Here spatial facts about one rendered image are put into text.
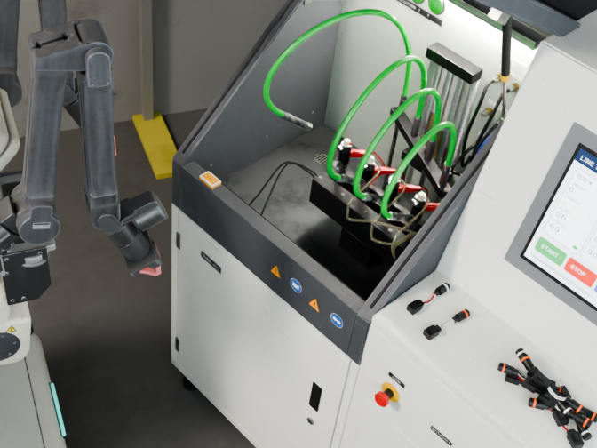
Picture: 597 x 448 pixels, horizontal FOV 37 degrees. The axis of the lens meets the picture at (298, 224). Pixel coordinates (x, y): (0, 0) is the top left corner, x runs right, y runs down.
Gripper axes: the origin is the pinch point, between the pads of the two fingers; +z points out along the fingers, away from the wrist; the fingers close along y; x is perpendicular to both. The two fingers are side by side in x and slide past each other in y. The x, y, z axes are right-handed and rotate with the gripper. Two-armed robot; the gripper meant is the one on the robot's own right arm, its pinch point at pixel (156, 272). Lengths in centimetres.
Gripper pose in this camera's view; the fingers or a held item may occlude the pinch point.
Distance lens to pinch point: 200.2
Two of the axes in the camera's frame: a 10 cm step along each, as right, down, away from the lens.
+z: 3.1, 5.6, 7.7
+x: -8.8, 4.7, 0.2
